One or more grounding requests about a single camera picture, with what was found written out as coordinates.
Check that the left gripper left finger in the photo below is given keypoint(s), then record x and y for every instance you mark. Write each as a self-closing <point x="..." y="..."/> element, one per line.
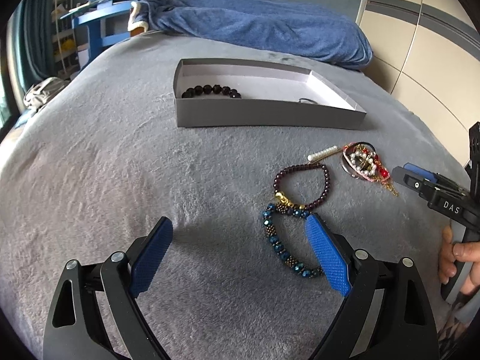
<point x="146" y="254"/>

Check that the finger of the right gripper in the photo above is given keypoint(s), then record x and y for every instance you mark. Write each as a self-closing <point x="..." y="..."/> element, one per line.
<point x="424" y="174"/>
<point x="411" y="181"/>

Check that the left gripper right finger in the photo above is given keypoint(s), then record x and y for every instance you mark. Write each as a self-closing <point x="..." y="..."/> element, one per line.
<point x="329" y="254"/>

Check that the red bead gold charm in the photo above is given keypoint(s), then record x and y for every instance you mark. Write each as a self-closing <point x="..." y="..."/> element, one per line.
<point x="382" y="177"/>

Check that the pearl hair clip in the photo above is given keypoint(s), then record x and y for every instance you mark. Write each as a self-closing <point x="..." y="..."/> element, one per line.
<point x="325" y="153"/>

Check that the right hand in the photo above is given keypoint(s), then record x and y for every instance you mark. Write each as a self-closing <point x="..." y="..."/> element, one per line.
<point x="450" y="253"/>

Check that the cream wardrobe doors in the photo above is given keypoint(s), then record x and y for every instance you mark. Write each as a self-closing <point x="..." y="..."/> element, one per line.
<point x="426" y="55"/>

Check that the grey cardboard tray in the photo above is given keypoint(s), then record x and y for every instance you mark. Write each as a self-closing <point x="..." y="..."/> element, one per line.
<point x="222" y="92"/>

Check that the grey clothes pile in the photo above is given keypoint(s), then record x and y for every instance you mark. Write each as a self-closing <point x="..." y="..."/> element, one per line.
<point x="43" y="92"/>

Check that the blue fleece blanket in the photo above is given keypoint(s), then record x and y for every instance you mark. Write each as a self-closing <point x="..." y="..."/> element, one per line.
<point x="295" y="28"/>

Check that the white shelf rack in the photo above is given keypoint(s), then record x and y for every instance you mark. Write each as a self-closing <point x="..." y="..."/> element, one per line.
<point x="64" y="40"/>

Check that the blue wooden desk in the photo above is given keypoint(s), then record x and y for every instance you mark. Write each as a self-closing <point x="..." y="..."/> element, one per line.
<point x="92" y="15"/>

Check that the teal curtain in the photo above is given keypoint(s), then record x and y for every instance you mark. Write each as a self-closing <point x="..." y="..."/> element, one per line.
<point x="32" y="42"/>

